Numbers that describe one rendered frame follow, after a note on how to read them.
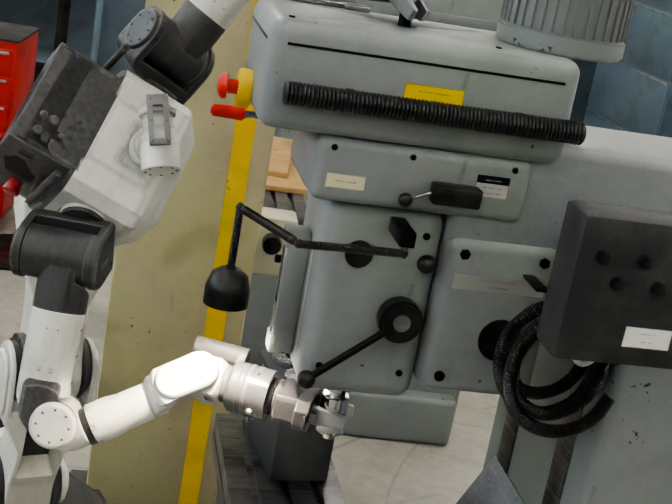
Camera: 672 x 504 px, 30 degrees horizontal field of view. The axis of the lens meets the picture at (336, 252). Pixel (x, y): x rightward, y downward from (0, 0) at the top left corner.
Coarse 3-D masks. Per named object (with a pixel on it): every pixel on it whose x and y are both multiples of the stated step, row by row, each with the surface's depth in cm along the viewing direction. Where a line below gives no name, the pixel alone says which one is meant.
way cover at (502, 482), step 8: (488, 464) 235; (496, 464) 233; (488, 472) 234; (496, 472) 232; (504, 472) 229; (480, 480) 235; (488, 480) 232; (496, 480) 230; (504, 480) 228; (472, 488) 235; (480, 488) 233; (488, 488) 231; (496, 488) 229; (504, 488) 226; (512, 488) 224; (464, 496) 236; (472, 496) 234; (480, 496) 232; (488, 496) 229; (496, 496) 227; (504, 496) 225; (512, 496) 223
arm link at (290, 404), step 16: (256, 368) 210; (256, 384) 207; (272, 384) 208; (288, 384) 210; (240, 400) 207; (256, 400) 207; (272, 400) 207; (288, 400) 206; (304, 400) 205; (256, 416) 208; (272, 416) 207; (288, 416) 206; (304, 416) 204
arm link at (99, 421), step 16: (64, 400) 209; (96, 400) 211; (112, 400) 209; (128, 400) 209; (144, 400) 209; (80, 416) 209; (96, 416) 208; (112, 416) 208; (128, 416) 209; (144, 416) 209; (80, 432) 207; (96, 432) 208; (112, 432) 209; (64, 448) 208; (80, 448) 210
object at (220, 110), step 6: (216, 108) 198; (222, 108) 198; (228, 108) 199; (234, 108) 199; (240, 108) 199; (216, 114) 199; (222, 114) 199; (228, 114) 199; (234, 114) 199; (240, 114) 199; (246, 114) 200; (252, 114) 200; (240, 120) 200
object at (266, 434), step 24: (264, 360) 254; (288, 360) 252; (264, 432) 250; (288, 432) 241; (312, 432) 243; (264, 456) 248; (288, 456) 243; (312, 456) 245; (288, 480) 245; (312, 480) 247
